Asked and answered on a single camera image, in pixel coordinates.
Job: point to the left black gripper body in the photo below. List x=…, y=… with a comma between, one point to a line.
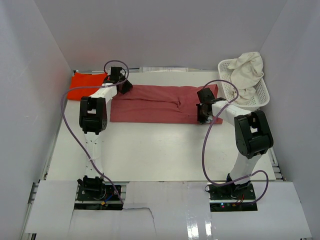
x=122, y=79

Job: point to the pink t-shirt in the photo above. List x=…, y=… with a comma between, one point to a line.
x=156, y=104

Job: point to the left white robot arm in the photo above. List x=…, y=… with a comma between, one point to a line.
x=93, y=119

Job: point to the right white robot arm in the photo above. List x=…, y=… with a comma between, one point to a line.
x=253, y=138

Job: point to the papers at table back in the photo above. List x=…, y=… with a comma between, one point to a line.
x=163, y=69

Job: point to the folded orange t-shirt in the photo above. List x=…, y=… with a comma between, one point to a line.
x=84, y=80

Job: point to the white t-shirt in basket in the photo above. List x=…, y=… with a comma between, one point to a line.
x=247, y=72

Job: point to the white perforated plastic basket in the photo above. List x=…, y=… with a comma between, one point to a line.
x=260, y=99

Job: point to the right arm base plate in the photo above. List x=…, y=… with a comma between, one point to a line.
x=222, y=199

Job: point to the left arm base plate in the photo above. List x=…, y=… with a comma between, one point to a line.
x=104, y=200

